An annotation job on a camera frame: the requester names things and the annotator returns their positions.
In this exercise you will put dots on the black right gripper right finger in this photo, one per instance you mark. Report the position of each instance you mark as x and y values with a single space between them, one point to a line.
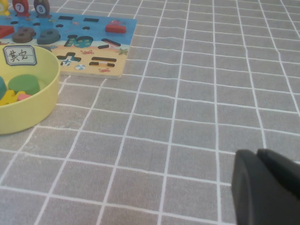
281 168

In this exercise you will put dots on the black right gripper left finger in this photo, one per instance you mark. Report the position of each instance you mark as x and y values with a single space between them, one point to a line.
253 199

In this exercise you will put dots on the wooden number puzzle board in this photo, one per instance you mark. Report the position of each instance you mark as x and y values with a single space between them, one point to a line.
98 28

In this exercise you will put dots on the yellow plastic bowl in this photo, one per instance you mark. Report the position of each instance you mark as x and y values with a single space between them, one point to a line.
28 112

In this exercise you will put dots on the grey white-grid tablecloth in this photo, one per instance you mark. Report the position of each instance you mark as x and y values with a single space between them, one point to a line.
187 117

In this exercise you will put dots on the pink greater-than wooden block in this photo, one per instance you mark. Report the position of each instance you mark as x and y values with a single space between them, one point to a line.
22 96

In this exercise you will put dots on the green round wooden block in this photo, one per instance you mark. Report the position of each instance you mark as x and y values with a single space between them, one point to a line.
23 84

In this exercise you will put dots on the dark grey wooden number nine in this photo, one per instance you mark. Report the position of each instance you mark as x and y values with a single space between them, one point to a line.
44 39

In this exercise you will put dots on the yellow plus wooden block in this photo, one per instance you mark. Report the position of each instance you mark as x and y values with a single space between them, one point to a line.
8 97

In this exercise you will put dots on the teal heart wooden block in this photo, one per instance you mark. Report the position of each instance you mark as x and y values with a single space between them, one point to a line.
2 87

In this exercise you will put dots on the brown fish peg eight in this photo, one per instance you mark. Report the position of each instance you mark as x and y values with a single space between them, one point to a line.
41 9

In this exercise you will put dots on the brown wooden number eight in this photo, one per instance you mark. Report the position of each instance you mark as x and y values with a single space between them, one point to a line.
17 39

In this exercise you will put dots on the red fish peg seven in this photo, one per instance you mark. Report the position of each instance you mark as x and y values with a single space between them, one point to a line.
20 8

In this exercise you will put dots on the yellow fish peg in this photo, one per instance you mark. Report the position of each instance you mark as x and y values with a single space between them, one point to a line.
2 10

